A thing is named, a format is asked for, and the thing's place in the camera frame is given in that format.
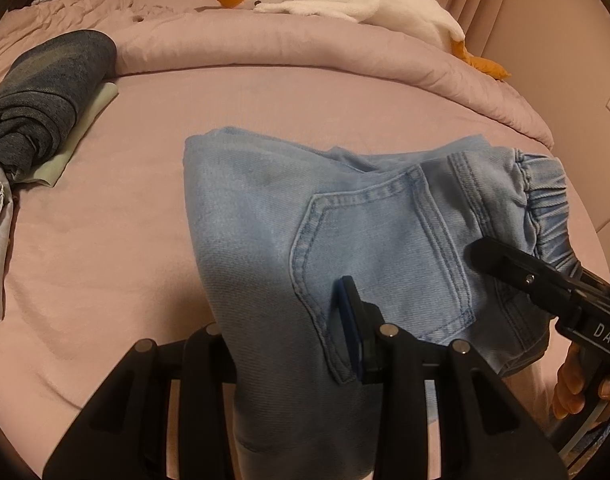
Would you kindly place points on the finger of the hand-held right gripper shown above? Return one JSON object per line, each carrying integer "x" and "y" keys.
{"x": 510, "y": 262}

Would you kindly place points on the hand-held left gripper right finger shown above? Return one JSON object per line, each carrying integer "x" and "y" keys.
{"x": 345, "y": 320}

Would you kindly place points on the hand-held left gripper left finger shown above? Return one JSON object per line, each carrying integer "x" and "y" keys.
{"x": 205, "y": 355}

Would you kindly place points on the light blue denim pants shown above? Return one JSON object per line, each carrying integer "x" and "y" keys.
{"x": 265, "y": 220}

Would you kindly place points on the person's right hand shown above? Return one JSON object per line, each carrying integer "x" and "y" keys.
{"x": 570, "y": 385}

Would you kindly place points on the pink bed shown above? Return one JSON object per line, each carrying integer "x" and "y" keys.
{"x": 110, "y": 220}

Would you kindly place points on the light green folded cloth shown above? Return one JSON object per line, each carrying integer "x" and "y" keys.
{"x": 97, "y": 102}

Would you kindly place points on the pink comforter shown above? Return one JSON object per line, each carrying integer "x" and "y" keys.
{"x": 285, "y": 40}

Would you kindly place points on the dark blue folded jeans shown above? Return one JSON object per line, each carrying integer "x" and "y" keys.
{"x": 45, "y": 85}

